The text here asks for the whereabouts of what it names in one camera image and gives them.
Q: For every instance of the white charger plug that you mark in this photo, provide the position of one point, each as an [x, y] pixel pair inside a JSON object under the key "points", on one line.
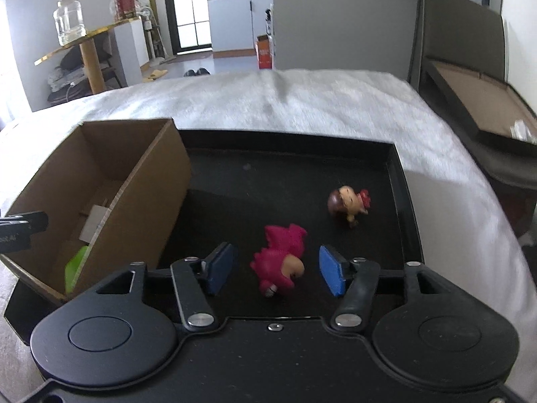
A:
{"points": [[94, 224]]}

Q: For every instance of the brown cardboard box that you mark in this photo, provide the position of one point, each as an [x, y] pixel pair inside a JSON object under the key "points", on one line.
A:
{"points": [[159, 201]]}

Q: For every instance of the brown-haired doll figure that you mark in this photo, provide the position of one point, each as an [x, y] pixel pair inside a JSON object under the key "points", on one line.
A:
{"points": [[342, 203]]}

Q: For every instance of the black tray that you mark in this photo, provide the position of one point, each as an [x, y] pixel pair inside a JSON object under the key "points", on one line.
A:
{"points": [[251, 184]]}

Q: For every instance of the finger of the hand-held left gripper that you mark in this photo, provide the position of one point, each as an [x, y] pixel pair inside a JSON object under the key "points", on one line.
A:
{"points": [[21, 224]]}

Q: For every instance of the white kitchen cabinet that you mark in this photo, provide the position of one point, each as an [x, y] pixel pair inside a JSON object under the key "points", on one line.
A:
{"points": [[230, 25]]}

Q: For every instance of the white fluffy blanket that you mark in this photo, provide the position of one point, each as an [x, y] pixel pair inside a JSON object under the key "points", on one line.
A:
{"points": [[293, 100]]}

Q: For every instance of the pink bird toy figure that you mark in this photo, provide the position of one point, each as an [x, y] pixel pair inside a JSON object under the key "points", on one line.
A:
{"points": [[272, 260]]}

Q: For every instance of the orange carton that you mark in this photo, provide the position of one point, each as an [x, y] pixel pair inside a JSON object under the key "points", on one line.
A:
{"points": [[264, 52]]}

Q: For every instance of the black-framed glass door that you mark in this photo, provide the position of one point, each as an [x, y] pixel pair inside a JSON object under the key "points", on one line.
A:
{"points": [[188, 8]]}

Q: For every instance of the red can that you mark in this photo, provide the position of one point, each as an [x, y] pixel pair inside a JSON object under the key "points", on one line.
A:
{"points": [[126, 6]]}

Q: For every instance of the crumpled clear plastic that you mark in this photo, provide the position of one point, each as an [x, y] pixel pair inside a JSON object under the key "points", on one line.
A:
{"points": [[522, 130]]}

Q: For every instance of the round gold table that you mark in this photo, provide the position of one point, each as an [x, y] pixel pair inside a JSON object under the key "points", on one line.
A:
{"points": [[94, 63]]}

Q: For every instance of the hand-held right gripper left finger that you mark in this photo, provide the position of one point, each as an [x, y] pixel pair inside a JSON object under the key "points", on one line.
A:
{"points": [[220, 266]]}

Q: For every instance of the white standing fan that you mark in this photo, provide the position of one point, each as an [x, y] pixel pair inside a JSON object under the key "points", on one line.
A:
{"points": [[149, 33]]}

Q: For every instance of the green toy box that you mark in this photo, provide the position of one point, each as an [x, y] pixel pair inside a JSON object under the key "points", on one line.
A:
{"points": [[75, 268]]}

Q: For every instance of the clear glass bottle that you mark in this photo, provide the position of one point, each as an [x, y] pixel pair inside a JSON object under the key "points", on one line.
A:
{"points": [[69, 21]]}

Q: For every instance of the black-framed brown board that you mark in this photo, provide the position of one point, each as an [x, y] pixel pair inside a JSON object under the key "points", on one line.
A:
{"points": [[474, 96]]}

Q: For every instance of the pair of yellow slippers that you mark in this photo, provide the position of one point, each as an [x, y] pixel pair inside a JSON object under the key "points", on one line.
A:
{"points": [[155, 74]]}

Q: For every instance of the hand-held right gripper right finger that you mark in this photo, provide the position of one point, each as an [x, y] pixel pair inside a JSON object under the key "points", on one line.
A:
{"points": [[333, 270]]}

